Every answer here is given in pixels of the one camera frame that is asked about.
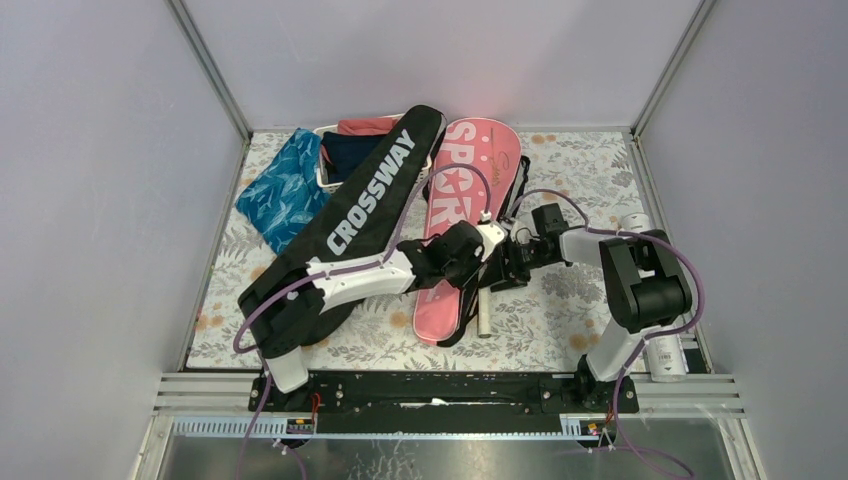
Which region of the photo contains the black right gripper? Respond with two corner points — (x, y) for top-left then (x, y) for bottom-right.
(477, 237), (554, 293)

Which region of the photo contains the pink racket white grip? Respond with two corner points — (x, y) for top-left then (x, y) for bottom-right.
(477, 288), (492, 339)

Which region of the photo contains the pink racket bag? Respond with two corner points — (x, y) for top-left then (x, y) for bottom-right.
(413, 118), (526, 348)

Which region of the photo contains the black Crossway racket bag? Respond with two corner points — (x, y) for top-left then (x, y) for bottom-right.
(238, 105), (447, 315)

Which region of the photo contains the white shuttlecock tube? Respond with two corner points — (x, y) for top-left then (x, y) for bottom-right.
(619, 212), (688, 383)

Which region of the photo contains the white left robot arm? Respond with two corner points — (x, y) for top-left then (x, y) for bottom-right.
(245, 221), (506, 411)

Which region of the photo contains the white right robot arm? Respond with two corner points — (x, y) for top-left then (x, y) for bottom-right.
(480, 203), (693, 412)

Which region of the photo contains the floral table mat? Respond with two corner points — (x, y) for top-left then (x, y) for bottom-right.
(185, 131), (644, 372)

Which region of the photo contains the white perforated plastic basket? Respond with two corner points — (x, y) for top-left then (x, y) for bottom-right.
(313, 114), (402, 195)

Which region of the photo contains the navy folded clothing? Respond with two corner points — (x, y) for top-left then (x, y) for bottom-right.
(321, 132), (385, 183)

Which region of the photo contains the coral folded clothing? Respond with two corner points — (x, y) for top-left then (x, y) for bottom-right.
(336, 116), (399, 136)

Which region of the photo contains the blue patterned cloth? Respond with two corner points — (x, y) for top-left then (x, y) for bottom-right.
(235, 129), (330, 254)

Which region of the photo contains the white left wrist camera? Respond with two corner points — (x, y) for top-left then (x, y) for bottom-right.
(475, 220), (508, 261)

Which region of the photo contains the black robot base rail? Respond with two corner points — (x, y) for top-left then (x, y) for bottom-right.
(248, 370), (640, 435)

